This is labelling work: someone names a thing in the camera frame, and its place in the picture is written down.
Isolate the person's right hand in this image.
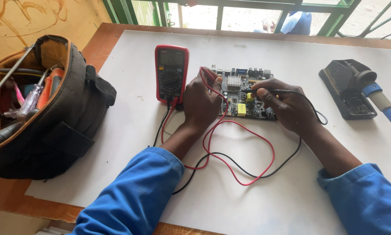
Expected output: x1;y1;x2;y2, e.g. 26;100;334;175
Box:
250;78;322;136

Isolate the person's left hand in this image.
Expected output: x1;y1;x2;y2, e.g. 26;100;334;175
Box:
183;67;228;130

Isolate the black multimeter test lead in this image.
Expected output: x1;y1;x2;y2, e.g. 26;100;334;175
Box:
152;87;329;196

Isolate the red multimeter test lead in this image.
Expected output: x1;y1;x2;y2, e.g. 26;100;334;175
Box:
160;66;276;186

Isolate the red digital multimeter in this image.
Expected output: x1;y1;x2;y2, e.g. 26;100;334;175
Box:
154;44;190;104

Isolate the electronic circuit board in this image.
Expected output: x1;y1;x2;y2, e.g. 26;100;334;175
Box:
210;64;278;121

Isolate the black soldering iron stand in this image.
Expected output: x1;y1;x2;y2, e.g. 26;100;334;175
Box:
319;59;378;121

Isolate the large white paper sheet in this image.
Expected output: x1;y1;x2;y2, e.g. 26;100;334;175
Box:
25;30;391;235

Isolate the green metal window grille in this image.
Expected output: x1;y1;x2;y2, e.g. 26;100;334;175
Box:
102;0;391;42

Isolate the black canvas tool bag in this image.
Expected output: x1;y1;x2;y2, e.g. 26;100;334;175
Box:
0;34;117;181

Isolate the blue-handled soldering iron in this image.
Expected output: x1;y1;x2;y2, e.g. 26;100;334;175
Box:
344;61;391;134

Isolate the orange-handled tool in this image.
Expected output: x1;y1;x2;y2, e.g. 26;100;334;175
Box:
36;67;65;110

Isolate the clear-handled screwdriver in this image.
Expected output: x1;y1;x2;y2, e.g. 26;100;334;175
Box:
4;69;50;119

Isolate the pink-handled tool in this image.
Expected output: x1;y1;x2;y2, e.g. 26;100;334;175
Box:
12;80;25;106

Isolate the long-shaft red-handled screwdriver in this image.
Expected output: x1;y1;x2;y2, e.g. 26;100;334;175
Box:
0;44;36;121

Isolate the black rubber tool handle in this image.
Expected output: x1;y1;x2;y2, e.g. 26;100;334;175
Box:
0;121;24;154

